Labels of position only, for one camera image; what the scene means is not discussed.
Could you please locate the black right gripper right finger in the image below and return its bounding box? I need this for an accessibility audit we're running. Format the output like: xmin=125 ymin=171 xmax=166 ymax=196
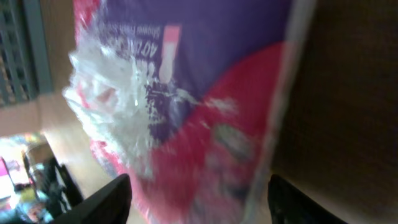
xmin=267 ymin=174 xmax=347 ymax=224

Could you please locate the grey plastic basket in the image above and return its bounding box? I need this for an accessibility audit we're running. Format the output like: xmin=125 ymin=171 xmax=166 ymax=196
xmin=1 ymin=0 xmax=54 ymax=108

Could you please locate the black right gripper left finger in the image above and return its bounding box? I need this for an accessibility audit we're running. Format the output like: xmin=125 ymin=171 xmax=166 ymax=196
xmin=50 ymin=174 xmax=132 ymax=224

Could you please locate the red purple snack pack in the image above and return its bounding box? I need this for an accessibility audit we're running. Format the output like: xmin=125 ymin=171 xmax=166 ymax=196
xmin=63 ymin=0 xmax=316 ymax=223

